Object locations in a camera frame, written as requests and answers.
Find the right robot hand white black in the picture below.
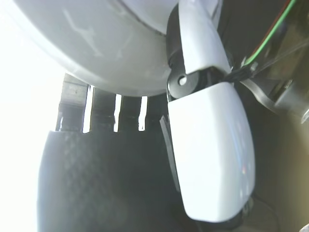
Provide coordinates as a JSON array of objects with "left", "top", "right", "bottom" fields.
[{"left": 36, "top": 0, "right": 256, "bottom": 232}]

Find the green cable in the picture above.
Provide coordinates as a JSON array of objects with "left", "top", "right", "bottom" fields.
[{"left": 250, "top": 0, "right": 298, "bottom": 64}]

